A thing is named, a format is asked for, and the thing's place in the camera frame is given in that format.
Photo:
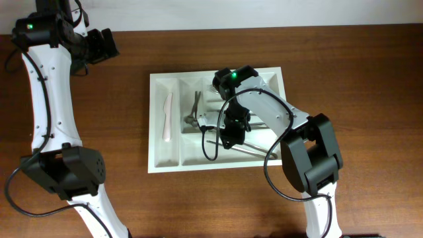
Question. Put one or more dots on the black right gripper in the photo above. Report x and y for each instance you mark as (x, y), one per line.
(234, 135)

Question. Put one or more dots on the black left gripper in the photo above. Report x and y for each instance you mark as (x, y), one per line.
(101, 48)

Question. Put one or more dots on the large metal spoon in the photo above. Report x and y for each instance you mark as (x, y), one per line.
(258, 125)

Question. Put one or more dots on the metal chopstick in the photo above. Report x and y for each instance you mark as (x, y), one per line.
(239, 149)
(273, 155)

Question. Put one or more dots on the small metal teaspoon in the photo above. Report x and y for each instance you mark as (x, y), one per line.
(188, 119)
(194, 122)

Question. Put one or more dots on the pink plastic knife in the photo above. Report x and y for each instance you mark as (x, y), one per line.
(167, 107)

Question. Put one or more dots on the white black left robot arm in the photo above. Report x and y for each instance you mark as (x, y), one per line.
(56, 42)

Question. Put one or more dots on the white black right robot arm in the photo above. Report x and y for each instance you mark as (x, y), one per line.
(311, 158)

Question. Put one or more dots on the white cutlery tray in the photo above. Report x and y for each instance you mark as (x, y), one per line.
(188, 149)

